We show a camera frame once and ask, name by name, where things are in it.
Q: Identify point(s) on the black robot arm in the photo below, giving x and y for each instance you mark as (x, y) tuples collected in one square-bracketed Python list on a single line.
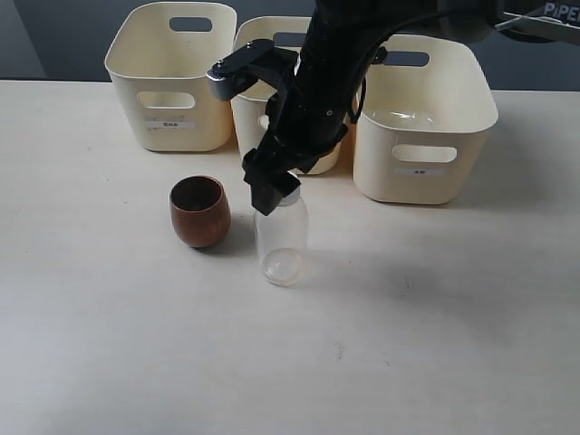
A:
[(371, 23)]

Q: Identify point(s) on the brown wooden cup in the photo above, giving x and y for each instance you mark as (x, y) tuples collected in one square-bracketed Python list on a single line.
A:
[(199, 211)]

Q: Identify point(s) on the cream plastic bin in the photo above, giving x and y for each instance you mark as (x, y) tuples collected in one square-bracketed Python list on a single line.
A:
[(427, 114), (158, 62), (249, 107)]

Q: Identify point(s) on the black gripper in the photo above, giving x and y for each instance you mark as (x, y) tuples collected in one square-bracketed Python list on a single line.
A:
[(314, 93)]

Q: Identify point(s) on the middle cream plastic bin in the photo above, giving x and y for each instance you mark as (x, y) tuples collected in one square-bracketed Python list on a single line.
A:
[(249, 107)]

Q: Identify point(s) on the right cream plastic bin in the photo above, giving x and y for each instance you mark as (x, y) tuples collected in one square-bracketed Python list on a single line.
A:
[(427, 114)]

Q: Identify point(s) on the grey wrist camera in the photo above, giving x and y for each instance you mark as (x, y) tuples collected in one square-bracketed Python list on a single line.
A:
[(238, 70)]

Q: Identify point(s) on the left cream plastic bin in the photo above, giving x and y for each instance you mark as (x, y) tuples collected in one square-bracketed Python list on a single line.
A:
[(158, 62)]

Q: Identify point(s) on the clear plastic bottle white cap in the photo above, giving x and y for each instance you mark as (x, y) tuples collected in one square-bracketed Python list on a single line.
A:
[(281, 240)]

